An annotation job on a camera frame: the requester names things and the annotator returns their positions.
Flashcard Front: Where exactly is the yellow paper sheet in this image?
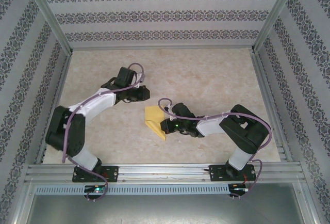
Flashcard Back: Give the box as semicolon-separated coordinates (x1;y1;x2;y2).
143;105;169;141

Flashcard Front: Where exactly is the right controller circuit board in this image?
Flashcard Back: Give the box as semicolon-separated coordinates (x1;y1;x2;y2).
230;184;251;193

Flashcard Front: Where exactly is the controller circuit board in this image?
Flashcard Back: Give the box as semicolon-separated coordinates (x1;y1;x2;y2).
230;184;251;193
85;185;106;193

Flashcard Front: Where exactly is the grey metal panel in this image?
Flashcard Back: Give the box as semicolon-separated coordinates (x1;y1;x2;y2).
25;194;317;224

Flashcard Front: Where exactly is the left controller circuit board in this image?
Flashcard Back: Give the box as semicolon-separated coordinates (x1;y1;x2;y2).
85;185;106;193

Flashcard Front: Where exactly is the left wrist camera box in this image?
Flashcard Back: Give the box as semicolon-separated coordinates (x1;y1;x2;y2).
135;73;145;88

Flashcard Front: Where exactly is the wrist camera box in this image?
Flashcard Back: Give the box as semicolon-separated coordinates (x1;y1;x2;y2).
135;73;145;88
164;102;177;121

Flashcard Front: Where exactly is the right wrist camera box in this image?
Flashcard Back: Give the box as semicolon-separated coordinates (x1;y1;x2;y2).
164;102;177;121

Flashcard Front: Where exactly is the aluminium mounting rail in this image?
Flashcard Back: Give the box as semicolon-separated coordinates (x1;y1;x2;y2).
24;163;305;183

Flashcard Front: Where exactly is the aluminium back rail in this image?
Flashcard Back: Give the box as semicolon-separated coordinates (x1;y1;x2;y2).
69;45;256;52

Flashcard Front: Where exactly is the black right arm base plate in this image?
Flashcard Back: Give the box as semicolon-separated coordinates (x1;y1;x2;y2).
209;164;256;182

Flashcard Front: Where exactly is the slotted grey cable duct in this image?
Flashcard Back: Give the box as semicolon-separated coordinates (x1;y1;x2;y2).
35;184;230;196

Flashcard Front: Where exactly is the aluminium side rail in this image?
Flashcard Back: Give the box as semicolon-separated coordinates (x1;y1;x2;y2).
251;52;293;163
35;53;73;164

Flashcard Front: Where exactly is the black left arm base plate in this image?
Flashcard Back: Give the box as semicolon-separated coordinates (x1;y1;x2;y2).
73;165;119;183

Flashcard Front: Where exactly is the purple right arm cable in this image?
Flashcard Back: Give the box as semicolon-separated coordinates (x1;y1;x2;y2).
157;98;273;193

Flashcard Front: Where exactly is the aluminium frame post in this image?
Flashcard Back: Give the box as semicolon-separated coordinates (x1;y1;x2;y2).
251;0;302;53
22;0;74;54

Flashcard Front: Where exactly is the aluminium frame bar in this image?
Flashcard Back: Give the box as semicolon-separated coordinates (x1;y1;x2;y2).
5;181;36;224
293;182;324;224

